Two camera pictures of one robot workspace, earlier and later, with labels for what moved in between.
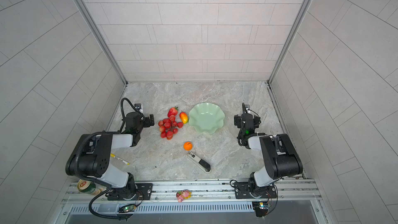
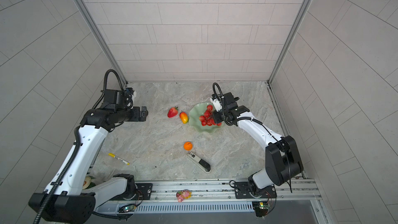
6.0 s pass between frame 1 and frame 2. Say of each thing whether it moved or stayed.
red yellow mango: stayed
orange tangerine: stayed
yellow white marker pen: stayed
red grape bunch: moved
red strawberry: stayed
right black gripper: moved
